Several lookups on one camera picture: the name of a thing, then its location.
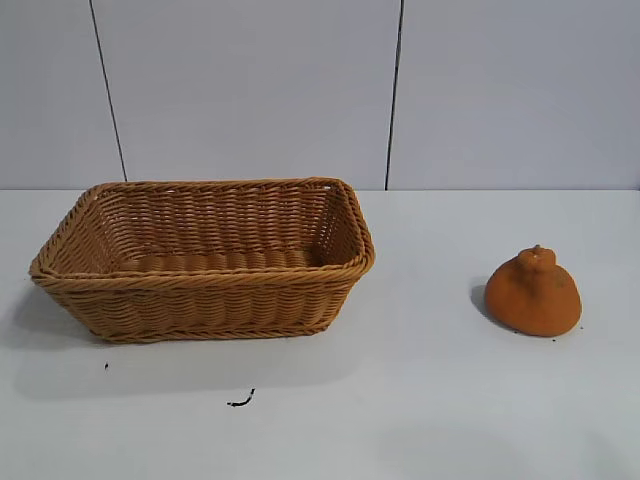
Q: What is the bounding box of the brown woven wicker basket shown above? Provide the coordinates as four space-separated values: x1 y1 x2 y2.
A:
28 175 376 344

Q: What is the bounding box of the orange with knobbed top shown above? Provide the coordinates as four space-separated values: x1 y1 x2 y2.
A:
484 244 584 335

